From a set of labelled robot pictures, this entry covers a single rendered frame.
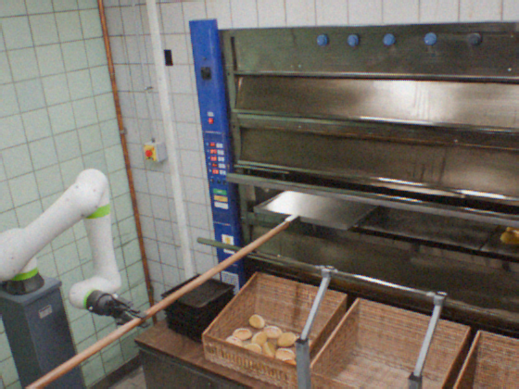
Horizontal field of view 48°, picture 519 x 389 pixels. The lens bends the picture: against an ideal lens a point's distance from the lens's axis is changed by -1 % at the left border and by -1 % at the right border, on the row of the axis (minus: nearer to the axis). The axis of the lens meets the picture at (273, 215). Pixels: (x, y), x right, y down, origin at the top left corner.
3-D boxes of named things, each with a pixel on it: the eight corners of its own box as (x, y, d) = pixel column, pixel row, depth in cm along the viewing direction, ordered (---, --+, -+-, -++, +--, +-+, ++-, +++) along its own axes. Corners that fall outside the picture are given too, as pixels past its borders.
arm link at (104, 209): (69, 176, 217) (102, 173, 218) (76, 166, 229) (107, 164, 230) (77, 220, 224) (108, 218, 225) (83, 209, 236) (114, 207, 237)
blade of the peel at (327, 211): (347, 230, 273) (346, 224, 272) (253, 212, 304) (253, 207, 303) (381, 203, 299) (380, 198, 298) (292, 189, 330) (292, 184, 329)
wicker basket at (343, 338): (358, 344, 290) (357, 295, 280) (469, 378, 258) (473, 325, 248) (305, 399, 254) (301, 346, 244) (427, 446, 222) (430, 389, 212)
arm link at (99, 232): (75, 216, 229) (93, 220, 223) (98, 207, 238) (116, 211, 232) (90, 296, 243) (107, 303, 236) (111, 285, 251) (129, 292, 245)
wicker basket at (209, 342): (259, 314, 324) (256, 269, 313) (350, 341, 293) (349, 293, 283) (203, 360, 287) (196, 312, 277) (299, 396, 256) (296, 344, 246)
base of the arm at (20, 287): (-17, 285, 242) (-20, 272, 240) (14, 270, 254) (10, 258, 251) (22, 298, 229) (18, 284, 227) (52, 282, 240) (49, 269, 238)
